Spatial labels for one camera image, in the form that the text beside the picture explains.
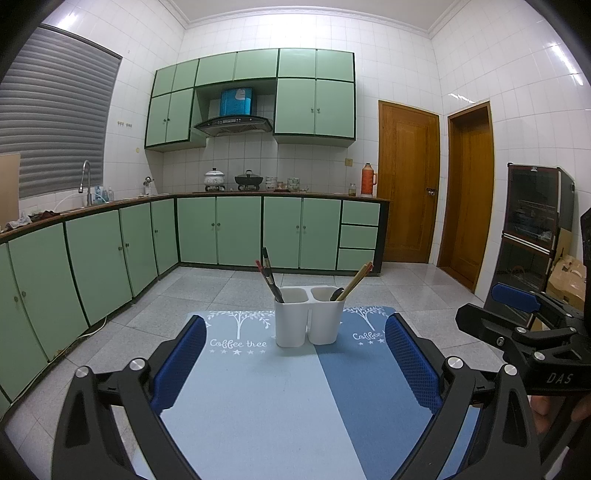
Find blue printed table mat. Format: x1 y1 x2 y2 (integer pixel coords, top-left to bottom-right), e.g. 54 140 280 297
131 305 483 480

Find white floor cable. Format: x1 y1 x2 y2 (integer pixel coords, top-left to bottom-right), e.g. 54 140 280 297
55 316 110 357

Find green wall cabinet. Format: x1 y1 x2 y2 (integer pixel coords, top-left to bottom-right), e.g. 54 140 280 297
273 47 357 149
195 48 280 88
144 60 208 152

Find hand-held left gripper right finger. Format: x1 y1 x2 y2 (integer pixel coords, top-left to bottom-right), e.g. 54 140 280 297
385 313 543 480

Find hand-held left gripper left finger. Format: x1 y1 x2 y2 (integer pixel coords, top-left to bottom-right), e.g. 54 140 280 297
53 315 208 480

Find cardboard box on counter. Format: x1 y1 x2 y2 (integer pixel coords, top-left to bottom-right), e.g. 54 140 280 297
0 154 21 229

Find red lacquered chopstick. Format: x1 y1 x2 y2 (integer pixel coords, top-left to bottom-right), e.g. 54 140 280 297
255 260 282 303
261 247 285 304

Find orange thermos flask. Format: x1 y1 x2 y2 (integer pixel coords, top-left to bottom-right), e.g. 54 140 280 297
361 163 378 198

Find person's right hand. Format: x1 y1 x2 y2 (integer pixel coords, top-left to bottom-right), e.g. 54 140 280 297
530 396 585 435

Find black wok with lid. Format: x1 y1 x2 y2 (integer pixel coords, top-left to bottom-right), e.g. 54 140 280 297
235 170 264 191

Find plain wooden door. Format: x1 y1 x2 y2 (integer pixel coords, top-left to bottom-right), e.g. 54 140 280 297
436 100 496 294

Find black sterilizer cabinet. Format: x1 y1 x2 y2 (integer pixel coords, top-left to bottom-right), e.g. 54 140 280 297
482 162 578 324

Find bamboo chopstick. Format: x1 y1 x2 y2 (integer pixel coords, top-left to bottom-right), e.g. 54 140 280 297
345 263 371 301
343 262 368 301
348 263 374 300

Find steel kitchen faucet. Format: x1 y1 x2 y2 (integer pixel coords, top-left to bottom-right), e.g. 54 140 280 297
78 160 93 207

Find wooden door with handle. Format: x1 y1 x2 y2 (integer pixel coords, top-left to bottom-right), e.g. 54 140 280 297
379 100 440 265

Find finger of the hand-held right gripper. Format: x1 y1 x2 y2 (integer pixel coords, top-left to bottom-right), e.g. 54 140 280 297
491 283 591 324
455 303 575 365

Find grey window roller blind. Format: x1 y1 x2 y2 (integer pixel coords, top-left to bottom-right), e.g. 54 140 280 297
0 24 123 201

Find green base cabinets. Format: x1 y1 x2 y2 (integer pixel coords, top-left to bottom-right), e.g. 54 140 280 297
0 191 391 416

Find white twin utensil holder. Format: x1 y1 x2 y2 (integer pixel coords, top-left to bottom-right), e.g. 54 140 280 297
274 286 347 348

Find black range hood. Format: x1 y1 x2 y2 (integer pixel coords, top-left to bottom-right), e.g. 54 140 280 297
194 115 273 138

